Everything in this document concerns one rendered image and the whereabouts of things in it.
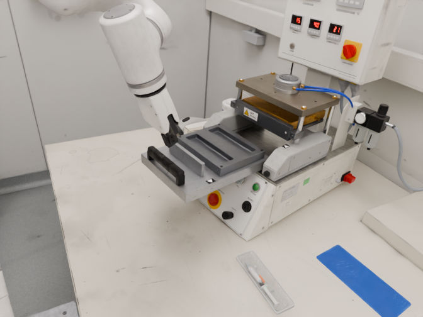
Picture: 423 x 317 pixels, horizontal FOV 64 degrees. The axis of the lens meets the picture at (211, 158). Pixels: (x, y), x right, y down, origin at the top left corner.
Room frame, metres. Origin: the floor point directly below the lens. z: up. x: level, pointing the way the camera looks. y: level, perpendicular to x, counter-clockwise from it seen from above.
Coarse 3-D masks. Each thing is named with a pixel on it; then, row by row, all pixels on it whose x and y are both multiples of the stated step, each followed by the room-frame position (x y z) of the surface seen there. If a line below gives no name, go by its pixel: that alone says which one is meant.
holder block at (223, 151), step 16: (208, 128) 0.92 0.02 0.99; (224, 128) 0.93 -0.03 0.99; (192, 144) 0.82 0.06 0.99; (208, 144) 0.84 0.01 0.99; (224, 144) 0.83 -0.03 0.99; (240, 144) 0.86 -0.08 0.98; (208, 160) 0.75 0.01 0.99; (224, 160) 0.77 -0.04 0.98; (240, 160) 0.75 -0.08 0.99; (256, 160) 0.80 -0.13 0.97
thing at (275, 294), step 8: (240, 256) 0.63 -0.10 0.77; (248, 256) 0.63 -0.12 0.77; (256, 256) 0.63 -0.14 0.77; (248, 264) 0.60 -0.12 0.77; (256, 264) 0.60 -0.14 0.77; (248, 272) 0.58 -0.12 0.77; (256, 272) 0.58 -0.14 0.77; (264, 272) 0.58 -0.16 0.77; (256, 280) 0.55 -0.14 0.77; (264, 280) 0.56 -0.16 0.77; (272, 280) 0.56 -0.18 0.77; (264, 288) 0.53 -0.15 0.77; (272, 288) 0.53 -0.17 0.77; (280, 288) 0.54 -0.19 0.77; (272, 296) 0.51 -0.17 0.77; (280, 296) 0.51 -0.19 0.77; (288, 296) 0.51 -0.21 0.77; (272, 304) 0.49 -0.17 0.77; (280, 304) 0.49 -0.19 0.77; (288, 304) 0.49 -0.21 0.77
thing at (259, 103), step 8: (256, 96) 1.06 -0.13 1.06; (256, 104) 0.99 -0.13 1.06; (264, 104) 0.99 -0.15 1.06; (272, 104) 1.00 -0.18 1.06; (272, 112) 0.94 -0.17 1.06; (280, 112) 0.95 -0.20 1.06; (288, 112) 0.95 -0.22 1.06; (320, 112) 0.97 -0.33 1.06; (288, 120) 0.89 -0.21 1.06; (296, 120) 0.90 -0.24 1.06; (304, 120) 0.92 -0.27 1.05; (312, 120) 0.95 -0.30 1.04; (320, 120) 0.98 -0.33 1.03; (304, 128) 0.92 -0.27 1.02
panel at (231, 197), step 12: (252, 180) 0.80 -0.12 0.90; (264, 180) 0.78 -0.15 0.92; (216, 192) 0.84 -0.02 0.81; (228, 192) 0.82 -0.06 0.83; (240, 192) 0.80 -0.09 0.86; (252, 192) 0.77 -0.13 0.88; (204, 204) 0.85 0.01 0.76; (228, 204) 0.80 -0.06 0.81; (240, 204) 0.77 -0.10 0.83; (252, 204) 0.75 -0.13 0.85; (240, 216) 0.75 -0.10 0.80; (240, 228) 0.73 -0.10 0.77
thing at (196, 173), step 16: (176, 144) 0.79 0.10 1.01; (144, 160) 0.78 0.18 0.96; (176, 160) 0.77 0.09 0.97; (192, 160) 0.73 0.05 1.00; (160, 176) 0.72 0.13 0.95; (192, 176) 0.70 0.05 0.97; (208, 176) 0.71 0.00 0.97; (224, 176) 0.71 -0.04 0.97; (240, 176) 0.74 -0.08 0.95; (176, 192) 0.66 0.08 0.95; (192, 192) 0.64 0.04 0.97; (208, 192) 0.67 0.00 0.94
